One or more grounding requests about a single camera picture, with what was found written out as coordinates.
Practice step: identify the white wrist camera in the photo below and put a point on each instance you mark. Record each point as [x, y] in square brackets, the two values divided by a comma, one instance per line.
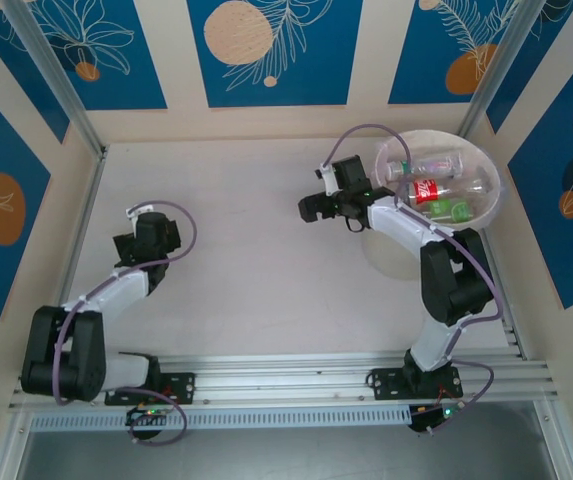
[330, 177]
[138, 210]

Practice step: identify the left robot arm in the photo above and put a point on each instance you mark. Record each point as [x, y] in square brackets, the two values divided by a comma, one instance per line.
[116, 290]

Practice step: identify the clear bottle brown residue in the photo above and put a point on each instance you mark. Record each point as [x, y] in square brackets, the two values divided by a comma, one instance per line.
[476, 187]

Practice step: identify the aluminium rail base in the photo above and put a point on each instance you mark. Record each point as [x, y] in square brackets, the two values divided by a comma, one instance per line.
[286, 380]

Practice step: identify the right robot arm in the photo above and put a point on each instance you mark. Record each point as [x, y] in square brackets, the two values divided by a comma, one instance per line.
[401, 220]

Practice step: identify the red label cola bottle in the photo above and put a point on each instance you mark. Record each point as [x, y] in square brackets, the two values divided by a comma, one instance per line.
[423, 190]

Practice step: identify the green label bottle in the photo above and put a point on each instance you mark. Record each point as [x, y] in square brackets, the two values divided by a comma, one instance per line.
[451, 210]

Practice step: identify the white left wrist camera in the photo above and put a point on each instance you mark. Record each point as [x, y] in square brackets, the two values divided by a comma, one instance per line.
[138, 210]

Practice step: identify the small controller board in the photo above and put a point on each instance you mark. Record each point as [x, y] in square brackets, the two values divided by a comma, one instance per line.
[148, 412]
[436, 415]

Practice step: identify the aluminium frame post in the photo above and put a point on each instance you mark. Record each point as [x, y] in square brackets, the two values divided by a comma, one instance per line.
[501, 60]
[66, 90]

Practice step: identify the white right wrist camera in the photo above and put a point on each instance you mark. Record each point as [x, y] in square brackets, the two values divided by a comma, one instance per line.
[330, 177]

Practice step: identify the cream plastic bin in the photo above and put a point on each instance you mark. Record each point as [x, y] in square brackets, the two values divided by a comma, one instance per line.
[491, 165]

